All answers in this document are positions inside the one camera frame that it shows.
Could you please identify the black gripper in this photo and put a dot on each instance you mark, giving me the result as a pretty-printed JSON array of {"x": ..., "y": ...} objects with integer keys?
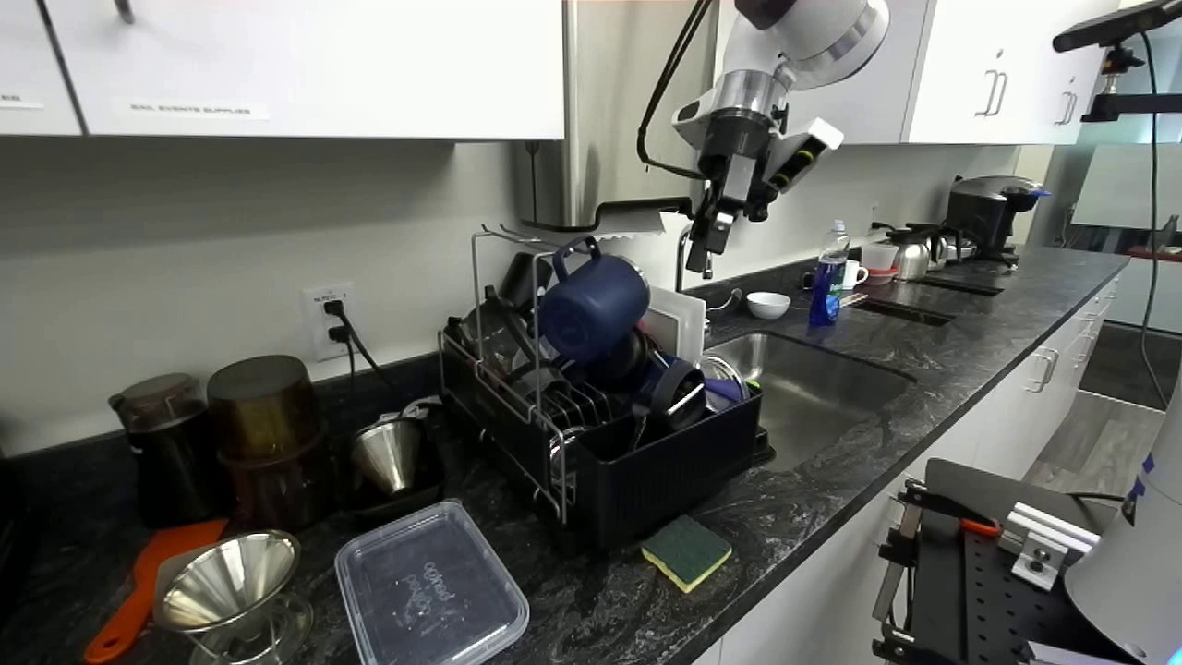
[{"x": 735, "y": 178}]

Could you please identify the blue steel thermos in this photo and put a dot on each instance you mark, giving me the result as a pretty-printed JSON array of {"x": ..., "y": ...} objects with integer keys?
[{"x": 593, "y": 304}]

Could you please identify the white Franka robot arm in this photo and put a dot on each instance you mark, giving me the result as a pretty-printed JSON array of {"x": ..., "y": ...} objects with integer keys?
[{"x": 799, "y": 36}]

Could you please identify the stainless steel sink basin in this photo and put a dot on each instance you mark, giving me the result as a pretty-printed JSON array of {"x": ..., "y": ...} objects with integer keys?
[{"x": 815, "y": 381}]

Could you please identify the white bowl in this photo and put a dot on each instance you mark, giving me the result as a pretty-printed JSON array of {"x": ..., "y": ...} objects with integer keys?
[{"x": 769, "y": 304}]

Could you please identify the white plate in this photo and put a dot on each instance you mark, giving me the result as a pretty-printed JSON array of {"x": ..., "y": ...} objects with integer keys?
[{"x": 677, "y": 321}]

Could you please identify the blue bottle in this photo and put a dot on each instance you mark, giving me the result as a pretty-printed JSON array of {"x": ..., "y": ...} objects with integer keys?
[{"x": 824, "y": 294}]

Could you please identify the clear round glass lid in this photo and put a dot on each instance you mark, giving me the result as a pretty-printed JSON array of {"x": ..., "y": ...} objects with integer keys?
[{"x": 724, "y": 390}]

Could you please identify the dark blue cup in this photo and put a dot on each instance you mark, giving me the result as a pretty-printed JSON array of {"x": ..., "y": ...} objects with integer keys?
[{"x": 671, "y": 392}]

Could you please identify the white mug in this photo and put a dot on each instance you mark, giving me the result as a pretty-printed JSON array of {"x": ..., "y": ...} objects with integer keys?
[{"x": 872, "y": 264}]

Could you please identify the black stacked dishes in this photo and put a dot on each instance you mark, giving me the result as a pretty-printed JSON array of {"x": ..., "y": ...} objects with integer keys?
[{"x": 579, "y": 399}]

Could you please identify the black dish rack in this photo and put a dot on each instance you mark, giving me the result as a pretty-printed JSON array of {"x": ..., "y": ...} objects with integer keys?
[{"x": 652, "y": 472}]

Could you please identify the black coffee maker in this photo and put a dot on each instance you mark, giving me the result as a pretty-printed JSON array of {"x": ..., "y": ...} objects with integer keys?
[{"x": 992, "y": 215}]

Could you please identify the green yellow sponge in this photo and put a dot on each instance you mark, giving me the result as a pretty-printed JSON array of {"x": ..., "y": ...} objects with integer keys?
[{"x": 683, "y": 555}]

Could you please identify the white base cabinets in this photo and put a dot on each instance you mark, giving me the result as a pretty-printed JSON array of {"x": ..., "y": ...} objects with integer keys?
[{"x": 982, "y": 417}]

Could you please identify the red black hand tool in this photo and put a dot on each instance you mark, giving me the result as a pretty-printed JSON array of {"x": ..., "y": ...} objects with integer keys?
[{"x": 953, "y": 509}]

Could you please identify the steel pour-over pitcher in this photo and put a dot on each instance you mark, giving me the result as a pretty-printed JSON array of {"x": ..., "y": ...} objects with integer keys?
[{"x": 393, "y": 447}]

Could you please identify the black perforated cart board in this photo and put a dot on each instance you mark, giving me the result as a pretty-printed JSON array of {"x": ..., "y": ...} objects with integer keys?
[{"x": 974, "y": 591}]

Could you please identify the clear plastic container lid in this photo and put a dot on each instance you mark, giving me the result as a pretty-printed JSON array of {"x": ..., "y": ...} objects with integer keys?
[{"x": 431, "y": 591}]

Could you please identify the large brown canister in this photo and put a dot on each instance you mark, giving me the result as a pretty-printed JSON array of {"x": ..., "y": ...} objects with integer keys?
[{"x": 265, "y": 428}]

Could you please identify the small dark lidded jar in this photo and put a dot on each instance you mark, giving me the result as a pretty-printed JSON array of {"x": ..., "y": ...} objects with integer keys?
[{"x": 169, "y": 445}]

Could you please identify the steel funnel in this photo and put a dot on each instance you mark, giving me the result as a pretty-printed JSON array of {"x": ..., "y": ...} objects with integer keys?
[{"x": 228, "y": 586}]

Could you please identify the orange spatula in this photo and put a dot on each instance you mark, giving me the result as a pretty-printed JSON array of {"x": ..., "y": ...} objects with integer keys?
[{"x": 142, "y": 591}]

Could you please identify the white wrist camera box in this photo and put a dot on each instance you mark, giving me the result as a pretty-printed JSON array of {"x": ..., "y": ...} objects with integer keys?
[{"x": 805, "y": 152}]

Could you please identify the white wall cabinet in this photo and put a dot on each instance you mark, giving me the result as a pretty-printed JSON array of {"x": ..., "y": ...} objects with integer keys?
[
  {"x": 32, "y": 59},
  {"x": 309, "y": 59},
  {"x": 1010, "y": 67}
]

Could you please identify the white wall power outlet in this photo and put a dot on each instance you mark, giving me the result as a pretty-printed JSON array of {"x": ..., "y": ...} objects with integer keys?
[{"x": 331, "y": 321}]

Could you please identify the silver metal bracket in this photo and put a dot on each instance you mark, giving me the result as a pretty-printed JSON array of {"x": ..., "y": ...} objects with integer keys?
[{"x": 1048, "y": 540}]

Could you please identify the black camera on stand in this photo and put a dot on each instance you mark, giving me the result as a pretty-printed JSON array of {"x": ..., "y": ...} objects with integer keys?
[{"x": 1114, "y": 32}]

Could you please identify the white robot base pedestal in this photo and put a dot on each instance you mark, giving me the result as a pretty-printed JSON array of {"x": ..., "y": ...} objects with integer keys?
[{"x": 1130, "y": 555}]

